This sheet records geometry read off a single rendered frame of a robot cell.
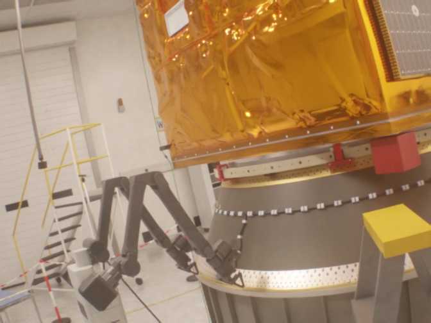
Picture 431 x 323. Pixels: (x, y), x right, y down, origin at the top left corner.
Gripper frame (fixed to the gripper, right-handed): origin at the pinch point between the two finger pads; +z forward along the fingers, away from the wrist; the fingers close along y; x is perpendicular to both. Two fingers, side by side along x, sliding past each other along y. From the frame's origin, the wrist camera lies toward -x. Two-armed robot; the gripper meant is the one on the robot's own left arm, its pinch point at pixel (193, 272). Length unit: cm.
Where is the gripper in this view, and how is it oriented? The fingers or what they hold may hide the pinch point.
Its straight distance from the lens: 254.0
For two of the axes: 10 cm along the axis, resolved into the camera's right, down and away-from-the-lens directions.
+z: 6.1, 7.4, 2.9
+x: -6.1, 6.7, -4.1
